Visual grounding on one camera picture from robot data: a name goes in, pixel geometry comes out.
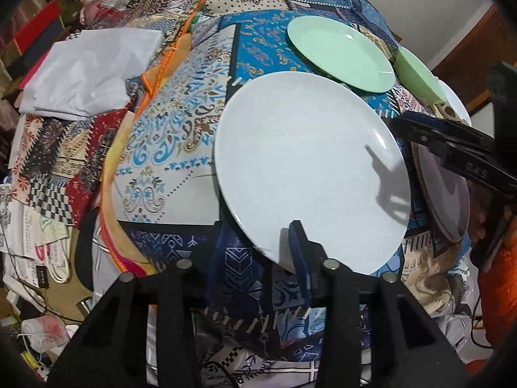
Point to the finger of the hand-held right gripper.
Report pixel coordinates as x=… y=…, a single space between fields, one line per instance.
x=436 y=131

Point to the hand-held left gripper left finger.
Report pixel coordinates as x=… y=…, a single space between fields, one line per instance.
x=214 y=266

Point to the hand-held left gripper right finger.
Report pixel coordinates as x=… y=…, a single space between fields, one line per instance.
x=299 y=266

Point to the light green bowl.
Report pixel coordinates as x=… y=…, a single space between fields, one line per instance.
x=418 y=74

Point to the large white plate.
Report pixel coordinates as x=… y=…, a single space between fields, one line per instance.
x=307 y=161

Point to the light green plate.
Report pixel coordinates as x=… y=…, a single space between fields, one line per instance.
x=339 y=48

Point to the person's right forearm orange sleeve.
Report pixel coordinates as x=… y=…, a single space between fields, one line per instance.
x=503 y=299

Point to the person's right hand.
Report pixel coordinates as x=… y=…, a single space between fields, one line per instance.
x=478 y=226

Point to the white brown-spotted bowl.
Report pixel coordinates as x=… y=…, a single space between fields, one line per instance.
x=458 y=105

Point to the wooden door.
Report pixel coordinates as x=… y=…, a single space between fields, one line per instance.
x=480 y=44

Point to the black cloth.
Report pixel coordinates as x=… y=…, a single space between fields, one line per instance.
x=87 y=250

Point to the colourful patchwork blanket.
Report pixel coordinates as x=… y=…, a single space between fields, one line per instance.
x=173 y=129

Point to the white plastic bag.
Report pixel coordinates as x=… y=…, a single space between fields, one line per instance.
x=42 y=331

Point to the folded white cloth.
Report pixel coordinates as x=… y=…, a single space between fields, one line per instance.
x=89 y=72

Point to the dark blue box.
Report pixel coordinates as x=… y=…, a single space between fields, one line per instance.
x=34 y=54

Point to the pink bunny toy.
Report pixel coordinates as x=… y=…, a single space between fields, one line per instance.
x=92 y=2

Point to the red box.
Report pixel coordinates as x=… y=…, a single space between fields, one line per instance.
x=42 y=28

